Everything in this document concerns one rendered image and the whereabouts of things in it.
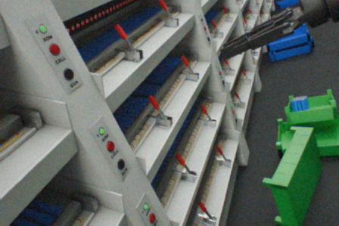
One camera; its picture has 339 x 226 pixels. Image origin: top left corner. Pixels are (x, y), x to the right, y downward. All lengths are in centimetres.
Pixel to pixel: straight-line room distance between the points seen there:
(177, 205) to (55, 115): 44
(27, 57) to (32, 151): 13
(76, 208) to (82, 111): 18
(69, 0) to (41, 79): 16
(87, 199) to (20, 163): 17
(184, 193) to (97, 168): 36
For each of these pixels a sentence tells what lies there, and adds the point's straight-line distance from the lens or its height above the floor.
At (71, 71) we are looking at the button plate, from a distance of 48.
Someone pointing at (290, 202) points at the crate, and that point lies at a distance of 99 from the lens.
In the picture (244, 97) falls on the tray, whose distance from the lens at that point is 156.
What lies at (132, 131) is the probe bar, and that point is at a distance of 69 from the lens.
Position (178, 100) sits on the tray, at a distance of 84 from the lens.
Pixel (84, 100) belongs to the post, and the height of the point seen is 74.
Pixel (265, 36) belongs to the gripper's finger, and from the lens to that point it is 65.
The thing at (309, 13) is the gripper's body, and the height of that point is 70.
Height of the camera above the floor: 87
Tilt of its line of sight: 23 degrees down
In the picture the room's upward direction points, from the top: 23 degrees counter-clockwise
